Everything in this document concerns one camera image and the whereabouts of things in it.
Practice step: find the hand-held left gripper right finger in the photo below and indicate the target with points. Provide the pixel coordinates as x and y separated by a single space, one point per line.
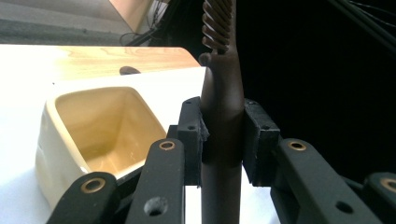
260 146

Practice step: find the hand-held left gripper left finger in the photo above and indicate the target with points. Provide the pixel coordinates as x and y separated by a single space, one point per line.
190 137

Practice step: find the dark slotted spatula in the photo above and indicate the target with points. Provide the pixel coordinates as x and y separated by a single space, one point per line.
221 130

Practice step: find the cream square cup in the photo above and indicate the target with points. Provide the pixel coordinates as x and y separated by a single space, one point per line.
102 133

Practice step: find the white board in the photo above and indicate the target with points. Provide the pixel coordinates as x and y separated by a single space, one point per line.
174 84

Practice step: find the black curtain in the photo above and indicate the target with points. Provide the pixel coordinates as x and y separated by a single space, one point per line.
311 77

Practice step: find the wooden table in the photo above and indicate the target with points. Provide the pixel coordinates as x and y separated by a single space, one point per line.
140 59

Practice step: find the wooden platform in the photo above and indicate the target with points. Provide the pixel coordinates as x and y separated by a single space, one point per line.
132 14

